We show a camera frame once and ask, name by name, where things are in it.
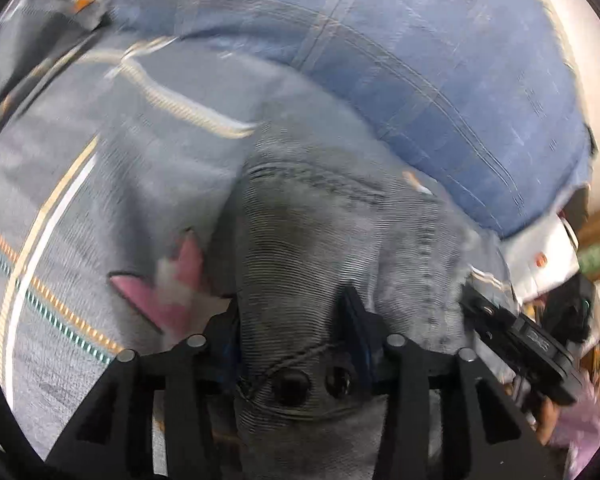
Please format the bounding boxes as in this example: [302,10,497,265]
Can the grey star-patterned bed sheet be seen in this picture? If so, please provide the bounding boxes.
[0,0,382,461]

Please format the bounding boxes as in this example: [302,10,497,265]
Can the white paper bag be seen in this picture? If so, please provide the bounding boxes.
[501,214,580,304]

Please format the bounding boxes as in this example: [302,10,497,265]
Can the blue plaid pillow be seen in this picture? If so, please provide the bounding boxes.
[112,0,592,236]

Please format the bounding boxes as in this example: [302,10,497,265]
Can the grey denim pants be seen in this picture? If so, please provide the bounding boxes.
[207,122,514,479]

